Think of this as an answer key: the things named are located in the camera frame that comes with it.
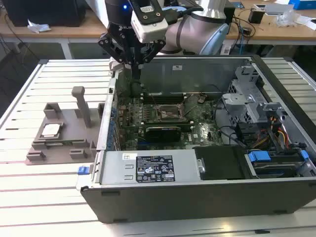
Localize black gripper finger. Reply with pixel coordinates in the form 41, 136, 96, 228
136, 39, 166, 81
98, 32, 137, 81

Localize thin metal locking lever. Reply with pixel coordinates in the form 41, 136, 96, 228
151, 94, 160, 111

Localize silver CPU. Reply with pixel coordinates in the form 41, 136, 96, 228
41, 124, 61, 138

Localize CPU socket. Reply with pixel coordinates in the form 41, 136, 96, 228
157, 103, 185, 120

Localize grey case release latch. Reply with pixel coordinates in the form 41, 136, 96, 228
109, 58, 124, 72

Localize wooden desk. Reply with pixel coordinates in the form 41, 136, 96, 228
0, 9, 111, 60
223, 4, 316, 46

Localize black RAM slot bank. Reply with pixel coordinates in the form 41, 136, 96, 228
142, 93, 185, 105
142, 119, 192, 127

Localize large black box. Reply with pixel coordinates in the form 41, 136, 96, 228
4, 0, 86, 28

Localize crumpled white paper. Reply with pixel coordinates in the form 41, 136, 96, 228
26, 18, 52, 34

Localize black desktop device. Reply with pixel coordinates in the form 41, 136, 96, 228
224, 6, 237, 24

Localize grey parts rack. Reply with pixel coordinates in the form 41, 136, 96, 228
25, 85, 106, 166

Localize black graphics card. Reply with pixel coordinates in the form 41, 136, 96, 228
145, 126, 183, 143

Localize green motherboard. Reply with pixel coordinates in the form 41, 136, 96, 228
116, 92, 223, 151

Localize small black box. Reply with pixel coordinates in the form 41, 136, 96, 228
248, 8, 265, 25

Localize grey metal drive cage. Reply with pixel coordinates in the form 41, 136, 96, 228
221, 64, 289, 129

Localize green RAM stick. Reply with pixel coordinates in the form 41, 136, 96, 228
45, 140, 74, 147

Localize grey power supply unit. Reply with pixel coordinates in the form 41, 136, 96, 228
100, 149, 199, 185

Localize grey flat box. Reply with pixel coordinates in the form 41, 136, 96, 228
253, 3, 295, 16

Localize clear plastic bag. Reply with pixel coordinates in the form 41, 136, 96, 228
274, 6, 302, 27

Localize hard disk in blue carrier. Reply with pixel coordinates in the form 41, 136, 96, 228
244, 150, 311, 179

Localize white paper card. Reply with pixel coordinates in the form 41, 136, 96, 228
295, 15, 316, 31

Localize blue cardboard box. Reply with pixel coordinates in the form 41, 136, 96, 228
288, 0, 316, 11

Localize black open PC case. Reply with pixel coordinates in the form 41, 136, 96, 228
76, 54, 316, 224

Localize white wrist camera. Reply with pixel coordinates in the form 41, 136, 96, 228
130, 9, 169, 43

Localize yellow red power wires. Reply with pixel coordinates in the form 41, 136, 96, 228
256, 115, 290, 149

